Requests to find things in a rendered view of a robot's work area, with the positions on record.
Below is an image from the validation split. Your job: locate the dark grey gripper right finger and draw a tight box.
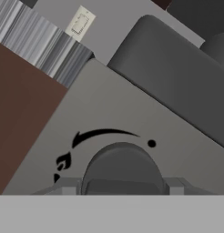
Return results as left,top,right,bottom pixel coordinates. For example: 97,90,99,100
162,177,217,196

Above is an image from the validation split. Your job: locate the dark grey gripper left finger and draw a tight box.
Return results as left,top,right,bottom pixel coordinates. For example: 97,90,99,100
31,177,83,196

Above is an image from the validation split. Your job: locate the dark grey round stove knob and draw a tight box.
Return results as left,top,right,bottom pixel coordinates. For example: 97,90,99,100
80,141,165,196

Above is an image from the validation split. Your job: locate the grey stove with dark hob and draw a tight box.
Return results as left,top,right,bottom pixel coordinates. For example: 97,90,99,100
2,14,224,196

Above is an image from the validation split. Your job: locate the brown cupboard front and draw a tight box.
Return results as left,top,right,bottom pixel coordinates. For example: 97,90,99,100
0,40,69,196

